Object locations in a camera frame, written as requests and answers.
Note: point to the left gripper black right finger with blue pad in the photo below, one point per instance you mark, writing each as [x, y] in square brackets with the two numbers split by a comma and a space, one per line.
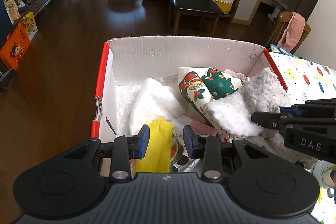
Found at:
[215, 154]

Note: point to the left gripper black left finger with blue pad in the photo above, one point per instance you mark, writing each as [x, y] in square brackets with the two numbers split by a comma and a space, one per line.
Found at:
[122, 150]

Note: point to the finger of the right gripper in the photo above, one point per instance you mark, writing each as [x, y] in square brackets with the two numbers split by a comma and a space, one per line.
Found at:
[324, 108]
[273, 121]

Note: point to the yellow cloth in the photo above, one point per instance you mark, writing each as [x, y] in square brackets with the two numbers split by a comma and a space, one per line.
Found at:
[157, 156]

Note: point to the christmas pattern stocking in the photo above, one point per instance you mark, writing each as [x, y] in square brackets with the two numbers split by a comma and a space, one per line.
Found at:
[215, 96]

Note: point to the white fluffy towel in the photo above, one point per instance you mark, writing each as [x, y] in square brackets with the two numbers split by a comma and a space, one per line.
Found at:
[153, 101]

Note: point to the balloon pattern tablecloth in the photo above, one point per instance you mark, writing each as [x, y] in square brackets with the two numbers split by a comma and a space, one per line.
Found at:
[304, 80]

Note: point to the pink towel on chair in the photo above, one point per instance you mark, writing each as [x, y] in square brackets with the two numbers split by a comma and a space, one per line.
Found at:
[293, 32]

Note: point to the red white cardboard box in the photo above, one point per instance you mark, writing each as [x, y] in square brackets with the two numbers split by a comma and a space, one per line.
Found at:
[127, 62]

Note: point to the wooden chair near table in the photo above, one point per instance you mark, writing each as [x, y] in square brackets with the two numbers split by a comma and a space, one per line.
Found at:
[280, 25]

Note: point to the orange gift box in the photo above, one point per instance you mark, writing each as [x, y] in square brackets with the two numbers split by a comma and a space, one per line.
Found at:
[14, 49]

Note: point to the yellow carton box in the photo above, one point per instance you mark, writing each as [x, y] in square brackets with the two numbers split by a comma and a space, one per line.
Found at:
[29, 24]

